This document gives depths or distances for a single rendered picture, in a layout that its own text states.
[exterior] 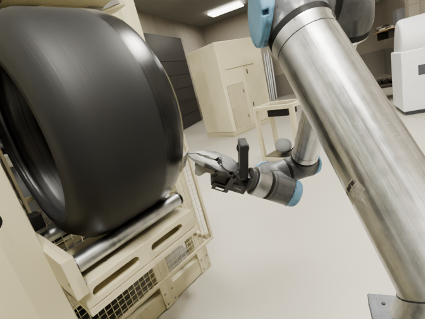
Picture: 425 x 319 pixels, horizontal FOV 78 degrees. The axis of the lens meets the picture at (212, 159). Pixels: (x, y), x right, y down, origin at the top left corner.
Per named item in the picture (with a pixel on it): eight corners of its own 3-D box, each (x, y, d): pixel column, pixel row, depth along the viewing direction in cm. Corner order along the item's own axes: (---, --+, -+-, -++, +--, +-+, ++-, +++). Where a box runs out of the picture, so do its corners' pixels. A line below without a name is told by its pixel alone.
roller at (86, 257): (66, 257, 59) (64, 262, 62) (76, 274, 58) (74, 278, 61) (177, 188, 83) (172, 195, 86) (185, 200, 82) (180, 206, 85)
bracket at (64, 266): (78, 302, 56) (59, 264, 53) (28, 255, 82) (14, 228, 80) (93, 291, 58) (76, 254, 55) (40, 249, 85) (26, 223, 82)
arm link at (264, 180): (275, 183, 75) (267, 162, 83) (260, 178, 73) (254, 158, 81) (259, 204, 79) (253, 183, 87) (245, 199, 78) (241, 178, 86)
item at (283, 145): (302, 169, 311) (291, 103, 290) (263, 165, 358) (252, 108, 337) (317, 159, 331) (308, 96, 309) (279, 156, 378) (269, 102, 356)
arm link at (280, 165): (280, 177, 102) (296, 189, 90) (252, 186, 100) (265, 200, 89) (276, 155, 98) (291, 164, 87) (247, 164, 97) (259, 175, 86)
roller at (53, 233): (33, 234, 77) (31, 236, 80) (40, 247, 77) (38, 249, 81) (131, 184, 101) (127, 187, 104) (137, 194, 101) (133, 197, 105)
